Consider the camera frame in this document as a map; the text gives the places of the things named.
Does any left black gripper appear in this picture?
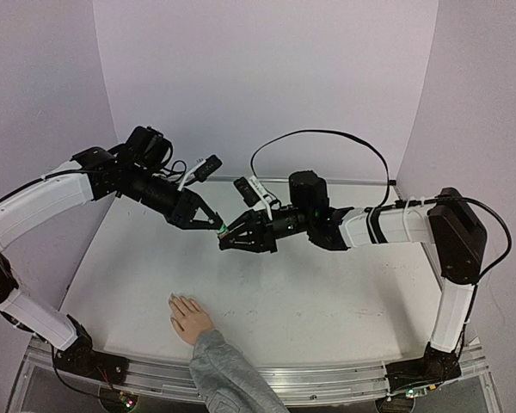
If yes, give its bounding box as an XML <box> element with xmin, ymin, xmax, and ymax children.
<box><xmin>132</xmin><ymin>167</ymin><xmax>228</xmax><ymax>233</ymax></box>

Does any nail polish bottle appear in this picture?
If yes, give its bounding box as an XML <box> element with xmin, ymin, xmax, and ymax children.
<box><xmin>217</xmin><ymin>227</ymin><xmax>231</xmax><ymax>240</ymax></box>

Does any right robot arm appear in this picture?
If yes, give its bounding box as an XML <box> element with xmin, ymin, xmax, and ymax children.
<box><xmin>218</xmin><ymin>170</ymin><xmax>487</xmax><ymax>388</ymax></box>

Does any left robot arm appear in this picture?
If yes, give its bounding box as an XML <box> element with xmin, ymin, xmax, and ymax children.
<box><xmin>0</xmin><ymin>126</ymin><xmax>224</xmax><ymax>376</ymax></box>

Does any grey sleeved forearm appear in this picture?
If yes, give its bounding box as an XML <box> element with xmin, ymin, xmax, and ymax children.
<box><xmin>189</xmin><ymin>330</ymin><xmax>288</xmax><ymax>412</ymax></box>

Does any mannequin hand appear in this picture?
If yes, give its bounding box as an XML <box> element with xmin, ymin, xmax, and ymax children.
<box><xmin>169</xmin><ymin>294</ymin><xmax>215</xmax><ymax>346</ymax></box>

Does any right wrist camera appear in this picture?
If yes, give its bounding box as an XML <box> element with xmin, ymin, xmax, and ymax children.
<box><xmin>233</xmin><ymin>176</ymin><xmax>278</xmax><ymax>212</ymax></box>

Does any black right camera cable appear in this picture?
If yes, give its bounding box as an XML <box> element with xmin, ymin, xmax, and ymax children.
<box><xmin>249</xmin><ymin>130</ymin><xmax>513</xmax><ymax>280</ymax></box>

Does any aluminium front rail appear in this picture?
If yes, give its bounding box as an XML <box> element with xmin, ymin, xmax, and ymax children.
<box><xmin>24</xmin><ymin>331</ymin><xmax>488</xmax><ymax>410</ymax></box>

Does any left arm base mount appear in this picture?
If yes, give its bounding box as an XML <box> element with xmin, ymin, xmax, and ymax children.
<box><xmin>53</xmin><ymin>350</ymin><xmax>129</xmax><ymax>385</ymax></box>

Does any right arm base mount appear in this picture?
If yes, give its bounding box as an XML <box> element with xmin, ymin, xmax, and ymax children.
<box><xmin>385</xmin><ymin>359</ymin><xmax>461</xmax><ymax>394</ymax></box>

